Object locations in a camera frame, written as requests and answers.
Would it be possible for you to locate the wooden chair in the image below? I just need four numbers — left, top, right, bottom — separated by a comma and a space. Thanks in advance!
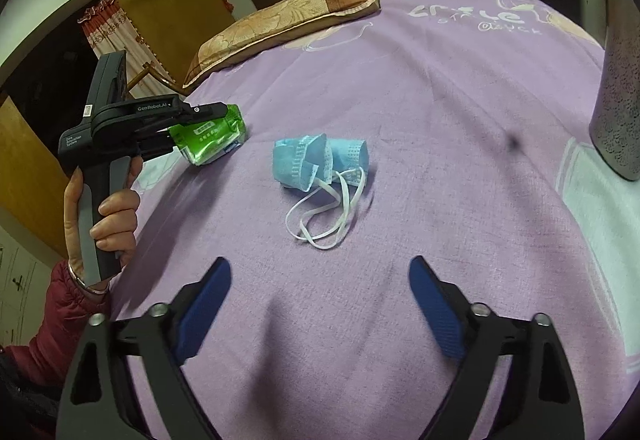
127, 62, 191, 99

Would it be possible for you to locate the silver bracelet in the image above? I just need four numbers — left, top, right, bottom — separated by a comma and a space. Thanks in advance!
67, 263, 109, 297

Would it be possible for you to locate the person's left forearm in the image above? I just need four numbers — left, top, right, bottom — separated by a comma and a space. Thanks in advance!
9, 260, 112, 375

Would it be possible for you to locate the beige brown pillow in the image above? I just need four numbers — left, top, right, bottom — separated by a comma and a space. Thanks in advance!
182, 0, 384, 89

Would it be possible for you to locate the purple printed blanket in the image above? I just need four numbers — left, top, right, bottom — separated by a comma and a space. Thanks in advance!
107, 0, 640, 440

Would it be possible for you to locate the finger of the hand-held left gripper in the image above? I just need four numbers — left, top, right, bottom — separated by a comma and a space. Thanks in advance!
172, 102, 230, 127
140, 129, 176, 158

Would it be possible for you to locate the green tissue packet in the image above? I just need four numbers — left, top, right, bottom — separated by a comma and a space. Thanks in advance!
167, 103, 249, 166

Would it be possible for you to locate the person's dark clothing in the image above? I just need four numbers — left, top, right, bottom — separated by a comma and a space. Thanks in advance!
0, 345, 67, 440

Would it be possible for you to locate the person's left hand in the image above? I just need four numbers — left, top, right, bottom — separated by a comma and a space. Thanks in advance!
64, 155, 144, 292

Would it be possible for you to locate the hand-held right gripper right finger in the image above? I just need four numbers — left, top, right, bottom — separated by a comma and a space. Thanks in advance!
408, 256, 586, 440

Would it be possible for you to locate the blue face mask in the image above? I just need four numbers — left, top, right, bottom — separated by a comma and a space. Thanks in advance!
272, 133, 371, 251

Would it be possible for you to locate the floral red white curtain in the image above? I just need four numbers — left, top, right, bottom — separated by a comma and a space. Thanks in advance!
77, 0, 179, 94

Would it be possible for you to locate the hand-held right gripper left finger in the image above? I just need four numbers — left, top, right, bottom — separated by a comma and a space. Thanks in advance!
56, 257, 232, 440

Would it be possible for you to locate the silver metal bottle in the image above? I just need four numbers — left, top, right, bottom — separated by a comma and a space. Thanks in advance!
589, 0, 640, 181

